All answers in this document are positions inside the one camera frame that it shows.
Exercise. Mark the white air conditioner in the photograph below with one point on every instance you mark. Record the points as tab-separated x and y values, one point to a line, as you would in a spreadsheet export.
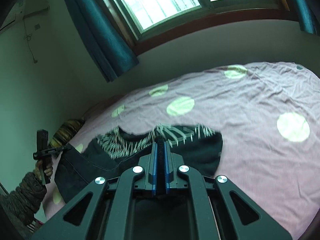
15	15

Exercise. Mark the dark knitted left sleeve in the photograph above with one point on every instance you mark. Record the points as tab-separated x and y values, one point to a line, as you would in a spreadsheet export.
22	203

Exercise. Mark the yellow black striped pillow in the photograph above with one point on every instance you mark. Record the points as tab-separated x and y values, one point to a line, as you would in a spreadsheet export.
66	132

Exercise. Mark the teal curtain right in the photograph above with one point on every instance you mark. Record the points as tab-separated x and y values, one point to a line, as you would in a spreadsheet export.
307	19

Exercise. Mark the person's left hand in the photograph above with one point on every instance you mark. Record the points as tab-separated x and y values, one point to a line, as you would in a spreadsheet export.
47	172

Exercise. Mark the teal curtain left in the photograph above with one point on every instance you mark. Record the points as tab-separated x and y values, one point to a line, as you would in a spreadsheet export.
107	48

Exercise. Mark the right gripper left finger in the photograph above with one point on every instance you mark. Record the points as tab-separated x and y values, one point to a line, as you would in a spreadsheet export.
105	209

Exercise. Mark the pink dotted bed sheet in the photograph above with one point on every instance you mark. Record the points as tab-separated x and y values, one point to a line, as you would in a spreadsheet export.
268	115

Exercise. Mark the black printed sweatshirt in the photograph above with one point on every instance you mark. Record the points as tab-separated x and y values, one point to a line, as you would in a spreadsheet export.
109	155

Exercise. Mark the teal curtain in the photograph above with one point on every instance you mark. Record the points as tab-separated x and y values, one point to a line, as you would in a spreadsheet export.
307	19
107	48

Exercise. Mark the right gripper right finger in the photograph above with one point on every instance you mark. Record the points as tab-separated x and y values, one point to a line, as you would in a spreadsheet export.
214	208

